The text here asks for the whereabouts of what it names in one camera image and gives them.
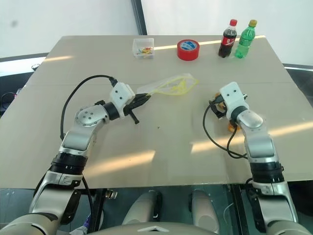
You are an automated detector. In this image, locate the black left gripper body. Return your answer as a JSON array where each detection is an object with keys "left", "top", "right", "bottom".
[{"left": 123, "top": 96, "right": 140, "bottom": 125}]

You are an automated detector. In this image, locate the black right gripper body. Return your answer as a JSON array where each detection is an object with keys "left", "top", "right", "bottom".
[{"left": 208, "top": 93, "right": 229, "bottom": 121}]

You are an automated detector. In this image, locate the clear plastic bag yellow print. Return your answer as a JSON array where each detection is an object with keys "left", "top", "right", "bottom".
[{"left": 136, "top": 72, "right": 200, "bottom": 97}]

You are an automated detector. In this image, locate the clear box of colourful bits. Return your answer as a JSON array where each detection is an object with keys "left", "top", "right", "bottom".
[{"left": 133, "top": 37, "right": 155, "bottom": 60}]

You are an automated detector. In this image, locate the red tape roll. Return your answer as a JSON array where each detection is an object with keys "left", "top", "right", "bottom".
[{"left": 177, "top": 39, "right": 200, "bottom": 61}]

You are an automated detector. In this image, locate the cola bottle red cap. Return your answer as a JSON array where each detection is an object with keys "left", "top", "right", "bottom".
[{"left": 218, "top": 19, "right": 238, "bottom": 59}]

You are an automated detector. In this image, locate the green bottle yellow cap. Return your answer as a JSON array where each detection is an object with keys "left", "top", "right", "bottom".
[{"left": 234, "top": 19, "right": 258, "bottom": 59}]

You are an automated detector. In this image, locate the dark window pillar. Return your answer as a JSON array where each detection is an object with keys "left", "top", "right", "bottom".
[{"left": 131, "top": 0, "right": 148, "bottom": 36}]

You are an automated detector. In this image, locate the grey rounded robot leg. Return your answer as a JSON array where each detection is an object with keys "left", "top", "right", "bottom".
[
  {"left": 121, "top": 190, "right": 163, "bottom": 226},
  {"left": 190, "top": 188, "right": 220, "bottom": 234}
]

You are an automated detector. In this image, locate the grey robot torso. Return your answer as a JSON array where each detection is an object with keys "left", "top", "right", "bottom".
[{"left": 88, "top": 221, "right": 221, "bottom": 235}]

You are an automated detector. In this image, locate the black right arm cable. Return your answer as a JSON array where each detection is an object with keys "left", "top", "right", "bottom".
[{"left": 202, "top": 100, "right": 249, "bottom": 160}]

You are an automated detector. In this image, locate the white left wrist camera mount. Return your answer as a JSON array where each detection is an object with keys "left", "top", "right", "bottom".
[{"left": 109, "top": 82, "right": 135, "bottom": 116}]

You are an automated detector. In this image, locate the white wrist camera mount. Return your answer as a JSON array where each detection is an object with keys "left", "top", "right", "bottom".
[
  {"left": 219, "top": 82, "right": 250, "bottom": 120},
  {"left": 109, "top": 82, "right": 135, "bottom": 116}
]

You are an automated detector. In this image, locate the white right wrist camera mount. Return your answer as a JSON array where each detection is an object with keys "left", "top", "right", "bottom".
[{"left": 219, "top": 82, "right": 250, "bottom": 120}]

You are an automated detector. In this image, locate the black cable under left arm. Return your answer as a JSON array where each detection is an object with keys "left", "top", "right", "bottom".
[{"left": 82, "top": 175, "right": 95, "bottom": 232}]

